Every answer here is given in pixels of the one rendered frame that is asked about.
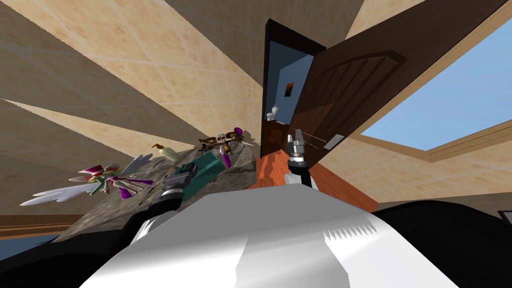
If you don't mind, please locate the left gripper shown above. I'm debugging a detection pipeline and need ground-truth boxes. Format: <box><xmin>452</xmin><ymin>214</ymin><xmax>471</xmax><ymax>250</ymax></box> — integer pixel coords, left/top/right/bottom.
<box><xmin>161</xmin><ymin>161</ymin><xmax>199</xmax><ymax>201</ymax></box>

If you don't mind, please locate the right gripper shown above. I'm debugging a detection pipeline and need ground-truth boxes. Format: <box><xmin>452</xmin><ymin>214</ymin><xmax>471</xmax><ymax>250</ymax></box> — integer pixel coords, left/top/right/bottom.
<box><xmin>287</xmin><ymin>128</ymin><xmax>308</xmax><ymax>159</ymax></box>

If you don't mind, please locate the pale bottle with brown cap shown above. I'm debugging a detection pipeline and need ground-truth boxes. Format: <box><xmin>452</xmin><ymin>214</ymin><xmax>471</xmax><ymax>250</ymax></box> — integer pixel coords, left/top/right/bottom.
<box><xmin>151</xmin><ymin>143</ymin><xmax>182</xmax><ymax>163</ymax></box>

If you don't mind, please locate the teal box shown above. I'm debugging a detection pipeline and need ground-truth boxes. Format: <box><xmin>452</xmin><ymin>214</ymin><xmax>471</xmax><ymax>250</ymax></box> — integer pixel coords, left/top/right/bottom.
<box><xmin>180</xmin><ymin>153</ymin><xmax>226</xmax><ymax>202</ymax></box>

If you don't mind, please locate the grey stone table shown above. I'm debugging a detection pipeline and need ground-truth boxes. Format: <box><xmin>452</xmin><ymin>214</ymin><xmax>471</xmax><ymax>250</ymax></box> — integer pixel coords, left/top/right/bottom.
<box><xmin>51</xmin><ymin>140</ymin><xmax>258</xmax><ymax>243</ymax></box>

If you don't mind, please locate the white winged purple toy figure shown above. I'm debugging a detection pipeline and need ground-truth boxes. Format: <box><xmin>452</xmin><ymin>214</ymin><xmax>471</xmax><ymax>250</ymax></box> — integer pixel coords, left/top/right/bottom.
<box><xmin>19</xmin><ymin>153</ymin><xmax>155</xmax><ymax>207</ymax></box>

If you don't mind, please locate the brown skull toy figure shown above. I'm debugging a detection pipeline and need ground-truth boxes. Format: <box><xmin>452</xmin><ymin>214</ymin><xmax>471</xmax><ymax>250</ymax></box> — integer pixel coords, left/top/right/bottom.
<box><xmin>197</xmin><ymin>127</ymin><xmax>246</xmax><ymax>169</ymax></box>

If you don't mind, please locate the dark brown wooden door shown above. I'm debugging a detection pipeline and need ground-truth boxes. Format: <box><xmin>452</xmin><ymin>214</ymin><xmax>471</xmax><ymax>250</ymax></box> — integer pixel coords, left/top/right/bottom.
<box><xmin>286</xmin><ymin>0</ymin><xmax>510</xmax><ymax>171</ymax></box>

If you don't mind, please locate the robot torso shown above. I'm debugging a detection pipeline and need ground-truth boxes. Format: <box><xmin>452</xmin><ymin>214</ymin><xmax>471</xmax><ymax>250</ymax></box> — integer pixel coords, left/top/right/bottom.
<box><xmin>79</xmin><ymin>183</ymin><xmax>460</xmax><ymax>288</ymax></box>

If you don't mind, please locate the grey door handle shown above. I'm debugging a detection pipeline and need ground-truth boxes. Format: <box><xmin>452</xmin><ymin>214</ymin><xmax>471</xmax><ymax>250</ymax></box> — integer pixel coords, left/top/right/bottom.
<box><xmin>300</xmin><ymin>128</ymin><xmax>346</xmax><ymax>152</ymax></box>

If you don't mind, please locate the window with wooden frame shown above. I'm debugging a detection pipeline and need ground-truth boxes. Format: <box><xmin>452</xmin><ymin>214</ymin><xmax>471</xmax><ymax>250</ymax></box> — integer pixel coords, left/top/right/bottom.
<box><xmin>347</xmin><ymin>0</ymin><xmax>512</xmax><ymax>163</ymax></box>

